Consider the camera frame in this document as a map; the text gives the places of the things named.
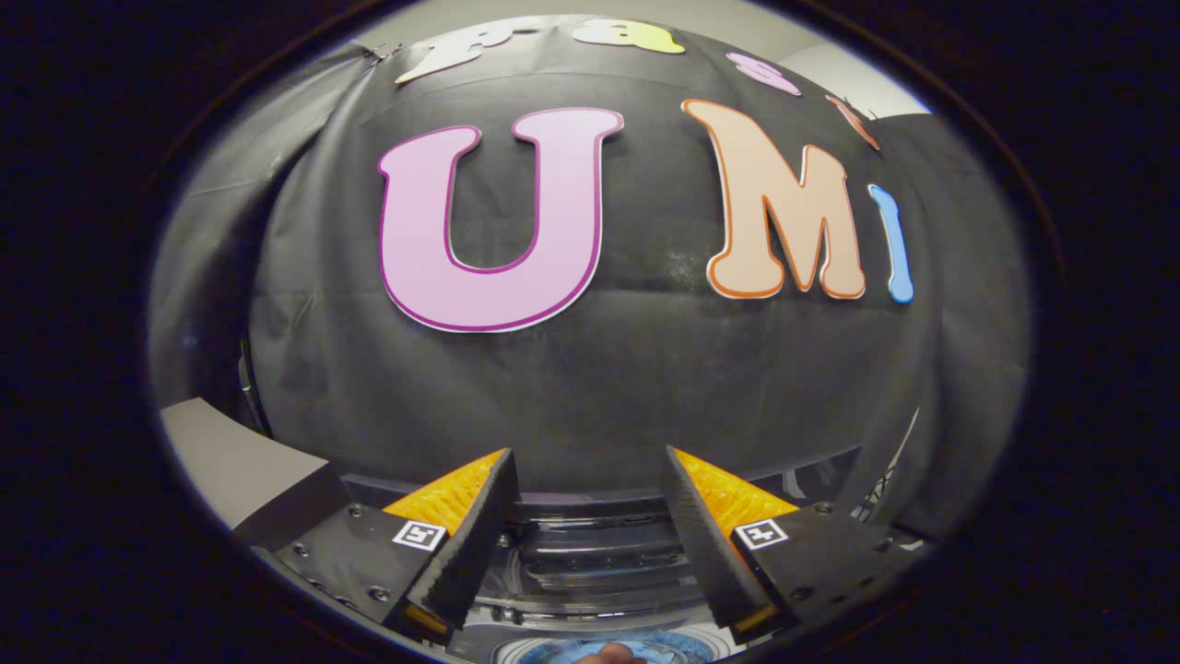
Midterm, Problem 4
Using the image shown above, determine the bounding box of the light blue shirt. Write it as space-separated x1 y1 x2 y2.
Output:
514 632 722 664

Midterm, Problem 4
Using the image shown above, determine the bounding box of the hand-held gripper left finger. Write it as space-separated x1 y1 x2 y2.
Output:
251 448 519 646

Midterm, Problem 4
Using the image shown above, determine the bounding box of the grey beige cabinet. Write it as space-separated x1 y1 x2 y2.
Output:
159 397 356 552

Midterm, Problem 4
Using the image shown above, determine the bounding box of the backdrop stand pole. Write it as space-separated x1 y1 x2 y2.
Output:
238 339 273 439

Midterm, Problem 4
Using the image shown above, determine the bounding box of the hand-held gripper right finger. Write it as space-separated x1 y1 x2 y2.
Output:
664 445 915 646

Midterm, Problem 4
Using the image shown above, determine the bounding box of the black backdrop cloth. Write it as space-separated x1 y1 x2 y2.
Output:
147 14 1032 540

